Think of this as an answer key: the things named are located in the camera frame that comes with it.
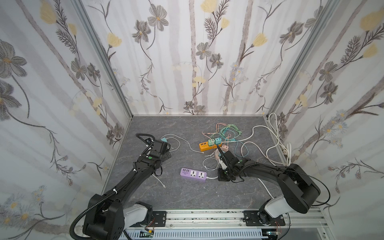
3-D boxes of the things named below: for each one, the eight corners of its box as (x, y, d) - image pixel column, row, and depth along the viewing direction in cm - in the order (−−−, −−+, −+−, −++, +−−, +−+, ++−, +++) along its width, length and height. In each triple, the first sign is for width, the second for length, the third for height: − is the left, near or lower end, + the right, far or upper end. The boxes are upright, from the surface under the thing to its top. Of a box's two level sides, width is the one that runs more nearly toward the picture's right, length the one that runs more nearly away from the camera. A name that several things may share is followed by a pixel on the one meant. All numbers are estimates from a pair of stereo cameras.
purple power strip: (179, 176, 90) (179, 174, 88) (181, 169, 93) (181, 167, 91) (206, 180, 88) (206, 178, 86) (207, 173, 91) (207, 171, 89)
